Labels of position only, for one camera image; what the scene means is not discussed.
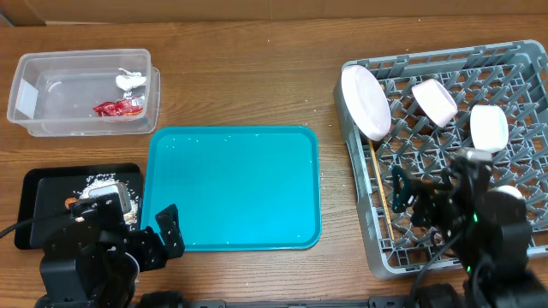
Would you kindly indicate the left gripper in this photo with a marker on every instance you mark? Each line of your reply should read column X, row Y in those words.
column 142, row 239

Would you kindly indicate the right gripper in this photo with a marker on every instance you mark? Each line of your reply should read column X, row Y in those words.
column 427, row 198

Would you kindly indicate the wooden chopstick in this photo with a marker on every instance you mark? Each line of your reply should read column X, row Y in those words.
column 389, row 224
column 378, row 176

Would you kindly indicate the white plate with food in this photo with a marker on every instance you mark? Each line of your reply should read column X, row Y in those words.
column 366, row 101

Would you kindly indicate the orange carrot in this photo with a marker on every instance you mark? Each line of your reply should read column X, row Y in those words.
column 69, row 202

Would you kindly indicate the white paper cup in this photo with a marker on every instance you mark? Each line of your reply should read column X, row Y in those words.
column 510, row 190

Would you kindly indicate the pale green bowl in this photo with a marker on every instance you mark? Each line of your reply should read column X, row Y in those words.
column 489, row 128

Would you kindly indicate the red snack wrapper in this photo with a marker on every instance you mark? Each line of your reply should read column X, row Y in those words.
column 123, row 107

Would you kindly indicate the white tissue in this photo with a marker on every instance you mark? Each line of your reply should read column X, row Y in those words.
column 128, row 81

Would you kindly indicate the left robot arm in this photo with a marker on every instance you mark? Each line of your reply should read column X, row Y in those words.
column 96, row 260

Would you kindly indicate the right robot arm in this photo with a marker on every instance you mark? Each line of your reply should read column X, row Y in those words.
column 495, row 261

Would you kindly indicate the grey dishwasher rack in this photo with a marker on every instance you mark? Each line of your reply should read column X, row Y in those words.
column 512, row 76

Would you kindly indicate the teal serving tray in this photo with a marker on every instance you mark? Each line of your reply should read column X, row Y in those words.
column 236, row 188

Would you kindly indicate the rice pile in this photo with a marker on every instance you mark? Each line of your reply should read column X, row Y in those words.
column 132, row 182

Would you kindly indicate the black plastic tray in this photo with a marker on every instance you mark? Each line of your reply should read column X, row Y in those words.
column 43, row 194

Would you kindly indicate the clear plastic bin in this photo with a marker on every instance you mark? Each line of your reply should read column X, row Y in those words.
column 53, row 94

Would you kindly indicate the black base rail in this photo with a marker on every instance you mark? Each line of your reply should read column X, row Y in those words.
column 175, row 299

